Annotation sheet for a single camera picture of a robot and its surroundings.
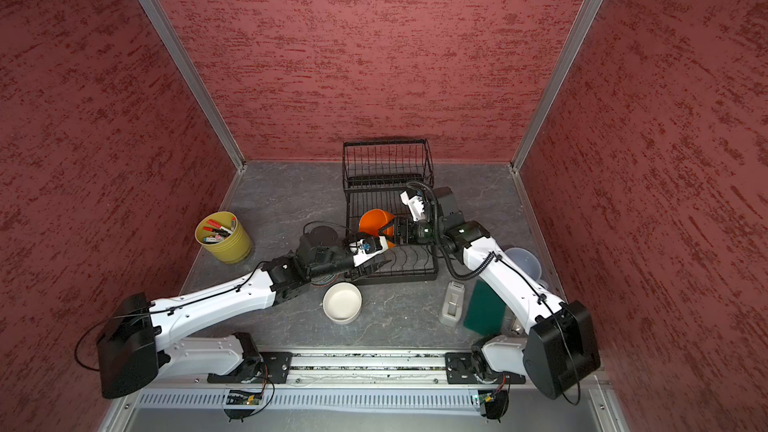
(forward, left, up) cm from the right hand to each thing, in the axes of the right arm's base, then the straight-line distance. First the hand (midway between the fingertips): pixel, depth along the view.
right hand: (386, 239), depth 76 cm
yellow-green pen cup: (+4, +44, -9) cm, 45 cm away
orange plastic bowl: (+7, +2, -3) cm, 8 cm away
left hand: (-3, +1, 0) cm, 3 cm away
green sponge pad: (-13, -28, -20) cm, 37 cm away
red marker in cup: (+10, +51, -9) cm, 52 cm away
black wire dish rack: (+38, +4, -15) cm, 41 cm away
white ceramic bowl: (-10, +13, -17) cm, 24 cm away
